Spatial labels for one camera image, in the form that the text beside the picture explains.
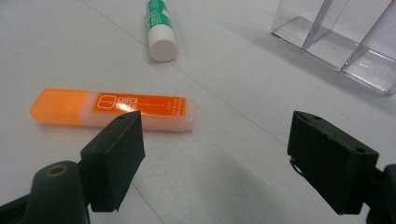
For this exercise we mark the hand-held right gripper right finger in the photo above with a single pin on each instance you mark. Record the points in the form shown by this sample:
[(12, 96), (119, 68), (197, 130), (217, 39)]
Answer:
[(333, 165)]

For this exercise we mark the clear plastic organizer box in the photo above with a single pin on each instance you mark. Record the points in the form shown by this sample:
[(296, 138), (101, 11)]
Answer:
[(336, 40)]

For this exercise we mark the orange highlighter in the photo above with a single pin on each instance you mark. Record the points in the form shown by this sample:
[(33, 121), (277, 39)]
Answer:
[(77, 107)]

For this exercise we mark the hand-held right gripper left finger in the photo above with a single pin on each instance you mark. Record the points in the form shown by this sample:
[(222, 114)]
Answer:
[(112, 161)]

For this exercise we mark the green and white glue stick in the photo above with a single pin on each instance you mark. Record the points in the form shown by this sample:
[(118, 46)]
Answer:
[(161, 34)]

